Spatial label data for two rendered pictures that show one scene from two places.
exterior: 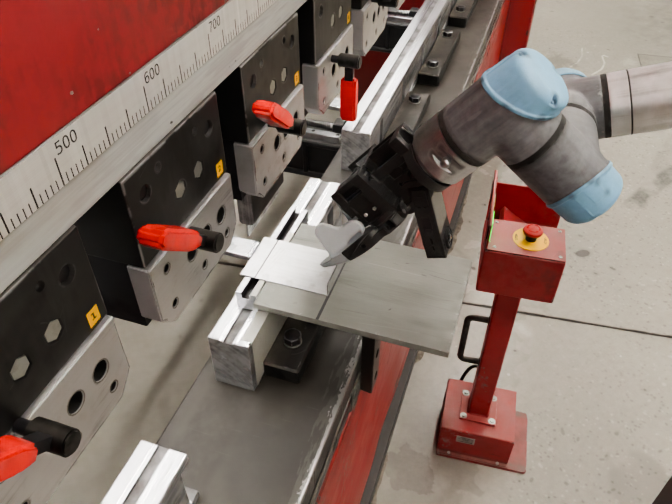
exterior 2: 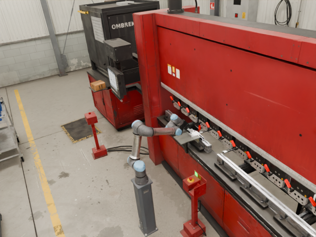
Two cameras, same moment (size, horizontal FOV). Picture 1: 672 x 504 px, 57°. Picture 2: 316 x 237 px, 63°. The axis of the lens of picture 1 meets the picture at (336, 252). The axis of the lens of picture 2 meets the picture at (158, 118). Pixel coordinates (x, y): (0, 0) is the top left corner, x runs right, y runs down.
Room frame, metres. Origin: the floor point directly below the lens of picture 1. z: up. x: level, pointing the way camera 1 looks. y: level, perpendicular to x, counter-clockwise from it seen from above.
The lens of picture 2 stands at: (2.30, -1.99, 2.70)
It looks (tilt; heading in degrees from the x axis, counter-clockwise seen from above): 29 degrees down; 138
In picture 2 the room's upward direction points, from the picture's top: 5 degrees counter-clockwise
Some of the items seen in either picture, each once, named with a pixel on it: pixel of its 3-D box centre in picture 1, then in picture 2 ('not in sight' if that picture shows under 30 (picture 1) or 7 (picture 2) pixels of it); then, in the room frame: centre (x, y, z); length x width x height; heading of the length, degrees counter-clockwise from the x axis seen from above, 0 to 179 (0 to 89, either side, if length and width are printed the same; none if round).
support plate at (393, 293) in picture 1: (366, 283); (186, 137); (0.62, -0.04, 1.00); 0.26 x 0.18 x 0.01; 71
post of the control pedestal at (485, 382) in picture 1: (494, 345); (194, 208); (1.01, -0.40, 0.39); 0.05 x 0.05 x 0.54; 76
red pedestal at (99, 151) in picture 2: not in sight; (94, 134); (-1.21, -0.30, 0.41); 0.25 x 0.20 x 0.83; 71
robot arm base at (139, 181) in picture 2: not in sight; (141, 177); (0.57, -0.74, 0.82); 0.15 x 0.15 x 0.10
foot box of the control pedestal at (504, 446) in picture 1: (485, 422); (192, 229); (1.00, -0.43, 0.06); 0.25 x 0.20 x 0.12; 76
